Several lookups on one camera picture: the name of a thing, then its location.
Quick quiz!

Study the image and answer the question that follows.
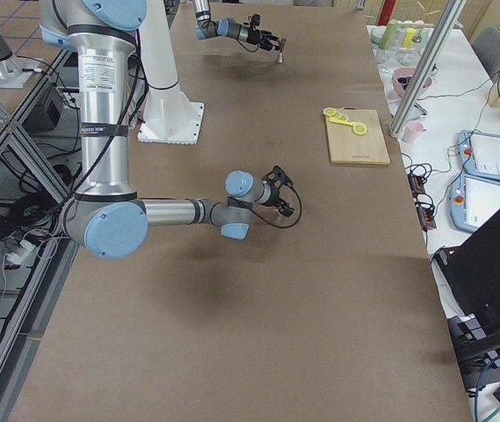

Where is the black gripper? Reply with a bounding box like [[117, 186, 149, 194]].
[[245, 27, 279, 51], [262, 183, 294, 216]]

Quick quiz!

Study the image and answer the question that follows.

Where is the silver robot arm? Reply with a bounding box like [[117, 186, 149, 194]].
[[40, 1, 302, 259], [193, 0, 286, 53]]

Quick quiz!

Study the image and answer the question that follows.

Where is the pink plastic cup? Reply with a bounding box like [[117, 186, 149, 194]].
[[402, 121, 425, 143]]

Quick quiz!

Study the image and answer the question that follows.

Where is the wooden cutting board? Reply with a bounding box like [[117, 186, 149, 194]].
[[323, 108, 390, 165]]

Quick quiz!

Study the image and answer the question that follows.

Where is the yellow plastic spoon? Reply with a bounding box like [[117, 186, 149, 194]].
[[328, 118, 366, 130]]

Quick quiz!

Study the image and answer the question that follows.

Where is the clear wine glass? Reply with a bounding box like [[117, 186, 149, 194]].
[[375, 47, 399, 73]]

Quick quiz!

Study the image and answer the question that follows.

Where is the green tumbler bottle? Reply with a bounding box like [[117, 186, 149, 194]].
[[379, 19, 399, 50]]

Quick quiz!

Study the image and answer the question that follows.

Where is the pink bowl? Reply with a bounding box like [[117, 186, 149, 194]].
[[392, 67, 432, 98]]

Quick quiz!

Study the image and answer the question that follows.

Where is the yellow capped bottle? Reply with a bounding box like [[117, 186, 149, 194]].
[[402, 27, 417, 48]]

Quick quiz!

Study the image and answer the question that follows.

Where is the near blue teach pendant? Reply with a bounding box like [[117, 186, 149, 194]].
[[447, 172, 500, 232]]

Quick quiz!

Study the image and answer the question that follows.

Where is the blue teach pendant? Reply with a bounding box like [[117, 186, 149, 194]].
[[458, 130, 500, 181], [447, 172, 500, 232]]

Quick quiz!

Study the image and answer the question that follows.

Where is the far blue teach pendant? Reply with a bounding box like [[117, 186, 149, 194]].
[[458, 130, 500, 181]]

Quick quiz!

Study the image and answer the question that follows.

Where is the grey office chair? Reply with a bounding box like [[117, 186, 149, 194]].
[[471, 27, 500, 83]]

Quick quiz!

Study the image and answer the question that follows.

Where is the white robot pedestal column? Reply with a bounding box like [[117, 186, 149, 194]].
[[138, 0, 205, 145]]

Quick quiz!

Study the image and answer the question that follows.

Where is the aluminium frame post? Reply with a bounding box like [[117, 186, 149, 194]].
[[388, 0, 467, 138]]

